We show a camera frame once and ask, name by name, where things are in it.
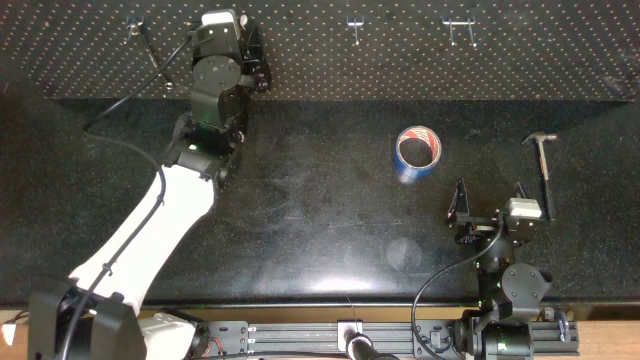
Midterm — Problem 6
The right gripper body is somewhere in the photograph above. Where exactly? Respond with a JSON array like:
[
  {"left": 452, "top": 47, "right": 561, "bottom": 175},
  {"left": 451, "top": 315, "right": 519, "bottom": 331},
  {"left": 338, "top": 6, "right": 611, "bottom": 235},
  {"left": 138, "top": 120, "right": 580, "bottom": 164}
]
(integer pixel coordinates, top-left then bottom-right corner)
[{"left": 452, "top": 212, "right": 547, "bottom": 246}]

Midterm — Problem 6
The black pegboard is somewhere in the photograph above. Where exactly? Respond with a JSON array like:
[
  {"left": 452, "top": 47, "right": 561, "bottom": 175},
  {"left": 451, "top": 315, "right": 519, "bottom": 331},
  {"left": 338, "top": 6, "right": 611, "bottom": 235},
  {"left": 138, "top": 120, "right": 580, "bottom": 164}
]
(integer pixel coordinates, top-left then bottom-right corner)
[{"left": 0, "top": 0, "right": 640, "bottom": 103}]

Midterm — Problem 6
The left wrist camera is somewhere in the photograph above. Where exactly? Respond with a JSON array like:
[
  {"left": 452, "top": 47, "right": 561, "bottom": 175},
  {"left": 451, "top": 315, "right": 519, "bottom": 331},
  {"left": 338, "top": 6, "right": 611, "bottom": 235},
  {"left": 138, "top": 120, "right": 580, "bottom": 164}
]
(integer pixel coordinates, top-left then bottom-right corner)
[{"left": 200, "top": 9, "right": 241, "bottom": 29}]

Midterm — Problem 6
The black cable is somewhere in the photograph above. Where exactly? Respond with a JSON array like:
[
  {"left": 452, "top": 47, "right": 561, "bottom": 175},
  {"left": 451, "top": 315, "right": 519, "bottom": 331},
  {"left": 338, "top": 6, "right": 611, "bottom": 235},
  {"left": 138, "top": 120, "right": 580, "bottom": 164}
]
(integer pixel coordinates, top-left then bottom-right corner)
[
  {"left": 410, "top": 223, "right": 505, "bottom": 360},
  {"left": 58, "top": 33, "right": 196, "bottom": 360}
]

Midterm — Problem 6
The hammer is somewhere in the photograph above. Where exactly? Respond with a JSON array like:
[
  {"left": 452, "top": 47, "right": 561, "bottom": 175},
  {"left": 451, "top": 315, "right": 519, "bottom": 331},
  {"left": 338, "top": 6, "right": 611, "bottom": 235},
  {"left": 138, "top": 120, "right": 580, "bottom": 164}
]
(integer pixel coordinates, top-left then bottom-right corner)
[{"left": 521, "top": 131, "right": 559, "bottom": 225}]

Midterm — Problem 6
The roll of blue tape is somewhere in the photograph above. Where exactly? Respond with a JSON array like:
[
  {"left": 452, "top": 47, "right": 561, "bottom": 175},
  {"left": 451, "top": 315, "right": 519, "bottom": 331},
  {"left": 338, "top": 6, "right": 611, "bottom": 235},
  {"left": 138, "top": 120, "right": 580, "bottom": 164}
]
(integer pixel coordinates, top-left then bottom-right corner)
[{"left": 393, "top": 125, "right": 443, "bottom": 185}]

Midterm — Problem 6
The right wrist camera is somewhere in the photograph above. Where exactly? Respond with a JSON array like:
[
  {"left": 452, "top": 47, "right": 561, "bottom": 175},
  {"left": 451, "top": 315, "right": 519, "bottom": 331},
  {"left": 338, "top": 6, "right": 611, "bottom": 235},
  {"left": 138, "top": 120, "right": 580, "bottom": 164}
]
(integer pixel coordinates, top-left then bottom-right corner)
[{"left": 504, "top": 197, "right": 544, "bottom": 220}]

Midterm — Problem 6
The mounting rail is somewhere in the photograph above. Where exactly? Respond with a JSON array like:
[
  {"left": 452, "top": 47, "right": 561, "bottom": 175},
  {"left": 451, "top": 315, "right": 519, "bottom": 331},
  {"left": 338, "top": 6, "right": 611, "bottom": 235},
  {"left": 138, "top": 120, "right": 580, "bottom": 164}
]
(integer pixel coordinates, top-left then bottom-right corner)
[{"left": 194, "top": 308, "right": 581, "bottom": 360}]

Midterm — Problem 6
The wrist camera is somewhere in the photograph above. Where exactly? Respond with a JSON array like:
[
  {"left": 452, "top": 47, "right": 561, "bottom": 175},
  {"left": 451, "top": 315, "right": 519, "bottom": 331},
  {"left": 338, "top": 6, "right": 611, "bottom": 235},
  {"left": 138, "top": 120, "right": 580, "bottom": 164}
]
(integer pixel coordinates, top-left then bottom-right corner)
[
  {"left": 504, "top": 197, "right": 544, "bottom": 220},
  {"left": 200, "top": 9, "right": 241, "bottom": 29}
]

